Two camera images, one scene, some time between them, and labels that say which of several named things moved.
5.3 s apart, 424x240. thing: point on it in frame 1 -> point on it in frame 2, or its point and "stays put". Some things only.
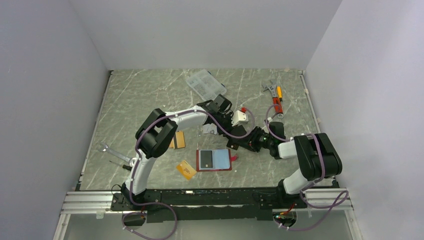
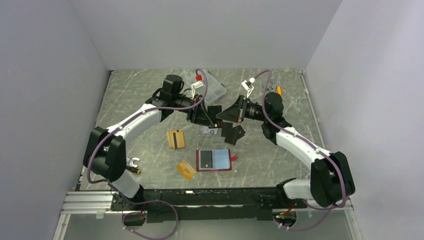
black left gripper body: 226,121 -> 193,113
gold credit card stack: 178,141 stays put
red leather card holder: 214,160 stays put
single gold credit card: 186,169 stays put
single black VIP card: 206,157 stays put
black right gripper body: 259,139 -> 252,111
